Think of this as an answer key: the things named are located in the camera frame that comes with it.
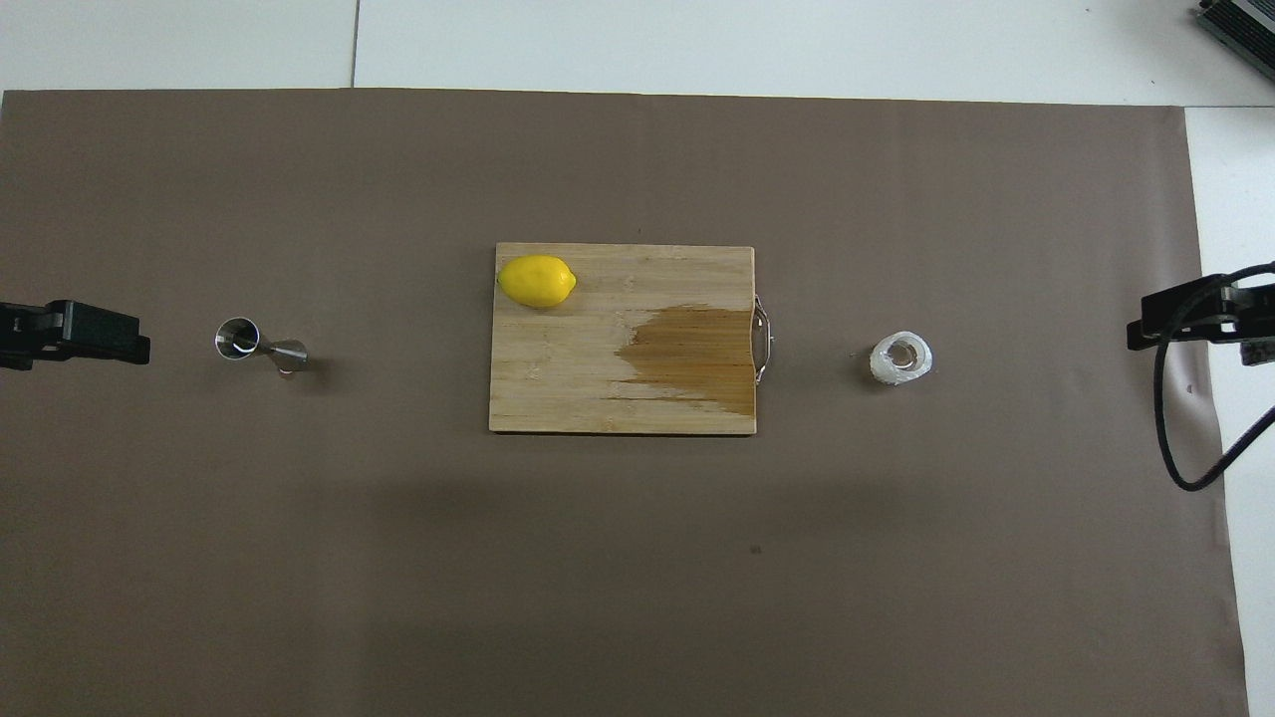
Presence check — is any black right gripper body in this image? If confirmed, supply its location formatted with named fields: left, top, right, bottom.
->
left=1223, top=277, right=1275, bottom=340

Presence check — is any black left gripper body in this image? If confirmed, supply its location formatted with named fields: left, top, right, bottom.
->
left=0, top=304, right=46, bottom=371

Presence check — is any stainless steel double jigger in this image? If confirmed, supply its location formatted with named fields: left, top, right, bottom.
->
left=214, top=317, right=310, bottom=375

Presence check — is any white tape roll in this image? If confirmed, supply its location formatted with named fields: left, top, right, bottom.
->
left=869, top=331, right=935, bottom=387

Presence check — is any grey ribbed device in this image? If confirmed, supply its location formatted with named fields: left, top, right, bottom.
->
left=1195, top=0, right=1275, bottom=84

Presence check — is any brown paper table cover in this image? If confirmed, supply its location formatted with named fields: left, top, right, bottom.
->
left=0, top=88, right=1251, bottom=717

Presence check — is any yellow lemon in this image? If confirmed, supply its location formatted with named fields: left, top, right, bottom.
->
left=497, top=255, right=579, bottom=310

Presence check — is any wooden cutting board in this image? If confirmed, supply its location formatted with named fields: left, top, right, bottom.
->
left=488, top=242, right=774, bottom=436

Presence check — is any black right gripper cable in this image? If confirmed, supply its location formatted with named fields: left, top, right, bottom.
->
left=1153, top=261, right=1275, bottom=492

